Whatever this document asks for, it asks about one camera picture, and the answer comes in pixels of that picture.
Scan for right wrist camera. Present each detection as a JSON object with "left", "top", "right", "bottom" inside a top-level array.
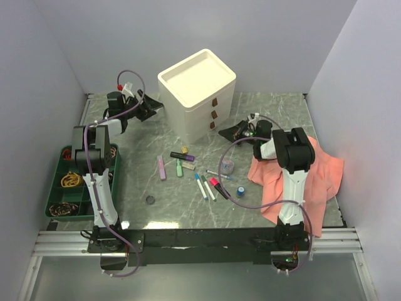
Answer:
[{"left": 247, "top": 113, "right": 260, "bottom": 126}]

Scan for pink cloth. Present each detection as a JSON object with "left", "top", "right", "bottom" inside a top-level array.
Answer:
[{"left": 247, "top": 136, "right": 344, "bottom": 237}]

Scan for green compartment tray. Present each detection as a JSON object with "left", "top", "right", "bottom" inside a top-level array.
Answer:
[{"left": 44, "top": 144, "right": 121, "bottom": 221}]

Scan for orange rubber bands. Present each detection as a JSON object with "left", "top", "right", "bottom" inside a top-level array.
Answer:
[{"left": 61, "top": 149, "right": 72, "bottom": 161}]

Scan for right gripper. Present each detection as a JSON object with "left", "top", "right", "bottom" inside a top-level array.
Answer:
[{"left": 219, "top": 120, "right": 259, "bottom": 146}]

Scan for blue tape roll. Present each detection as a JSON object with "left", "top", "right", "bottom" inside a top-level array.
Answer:
[{"left": 236, "top": 186, "right": 246, "bottom": 198}]

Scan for blue cap white marker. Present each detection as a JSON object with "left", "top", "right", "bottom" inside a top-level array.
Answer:
[{"left": 195, "top": 173, "right": 209, "bottom": 201}]

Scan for black pink highlighter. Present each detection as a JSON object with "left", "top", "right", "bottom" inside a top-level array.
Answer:
[{"left": 209, "top": 177, "right": 230, "bottom": 199}]

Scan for clear paperclip jar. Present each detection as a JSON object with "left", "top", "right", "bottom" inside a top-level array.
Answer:
[{"left": 220, "top": 159, "right": 234, "bottom": 176}]

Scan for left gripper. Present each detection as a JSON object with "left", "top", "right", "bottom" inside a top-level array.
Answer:
[{"left": 123, "top": 90, "right": 164, "bottom": 122}]

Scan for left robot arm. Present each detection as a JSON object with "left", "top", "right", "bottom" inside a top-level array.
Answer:
[{"left": 71, "top": 90, "right": 164, "bottom": 228}]

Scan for aluminium rail frame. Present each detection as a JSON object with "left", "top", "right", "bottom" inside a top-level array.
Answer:
[{"left": 24, "top": 113, "right": 377, "bottom": 300}]

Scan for black purple highlighter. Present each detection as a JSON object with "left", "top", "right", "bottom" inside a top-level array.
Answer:
[{"left": 170, "top": 152, "right": 195, "bottom": 162}]

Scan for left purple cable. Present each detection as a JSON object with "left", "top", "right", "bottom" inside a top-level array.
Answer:
[{"left": 83, "top": 69, "right": 147, "bottom": 278}]

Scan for white eraser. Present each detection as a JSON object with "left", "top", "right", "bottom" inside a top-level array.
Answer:
[{"left": 182, "top": 162, "right": 195, "bottom": 171}]

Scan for blue whiteboard pen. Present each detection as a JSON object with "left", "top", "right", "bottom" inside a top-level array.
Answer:
[{"left": 206, "top": 169, "right": 234, "bottom": 181}]

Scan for brown patterned hair ties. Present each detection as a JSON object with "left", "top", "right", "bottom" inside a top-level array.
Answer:
[{"left": 49, "top": 202, "right": 79, "bottom": 218}]

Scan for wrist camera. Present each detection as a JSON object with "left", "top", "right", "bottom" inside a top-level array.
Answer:
[
  {"left": 117, "top": 82, "right": 135, "bottom": 97},
  {"left": 247, "top": 113, "right": 260, "bottom": 126}
]

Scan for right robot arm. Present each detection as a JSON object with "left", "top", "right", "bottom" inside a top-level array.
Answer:
[{"left": 222, "top": 127, "right": 315, "bottom": 250}]

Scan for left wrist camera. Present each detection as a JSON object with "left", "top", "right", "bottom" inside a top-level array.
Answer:
[{"left": 117, "top": 82, "right": 135, "bottom": 97}]

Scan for pink lilac highlighter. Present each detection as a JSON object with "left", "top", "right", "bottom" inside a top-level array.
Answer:
[{"left": 157, "top": 156, "right": 167, "bottom": 181}]

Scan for black round cap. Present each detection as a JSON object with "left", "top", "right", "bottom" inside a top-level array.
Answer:
[{"left": 145, "top": 196, "right": 155, "bottom": 205}]

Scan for green cap white marker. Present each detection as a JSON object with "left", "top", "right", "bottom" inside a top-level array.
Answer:
[{"left": 201, "top": 175, "right": 217, "bottom": 202}]

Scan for green mint highlighter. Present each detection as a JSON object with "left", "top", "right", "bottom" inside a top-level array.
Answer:
[{"left": 176, "top": 159, "right": 184, "bottom": 177}]

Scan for black base bar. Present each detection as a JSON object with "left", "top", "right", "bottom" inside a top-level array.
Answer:
[{"left": 87, "top": 228, "right": 311, "bottom": 267}]

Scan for white drawer cabinet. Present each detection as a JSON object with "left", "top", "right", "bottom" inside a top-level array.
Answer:
[{"left": 157, "top": 49, "right": 236, "bottom": 144}]

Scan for yellow rubber bands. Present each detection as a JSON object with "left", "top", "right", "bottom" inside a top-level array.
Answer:
[{"left": 60, "top": 172, "right": 84, "bottom": 188}]

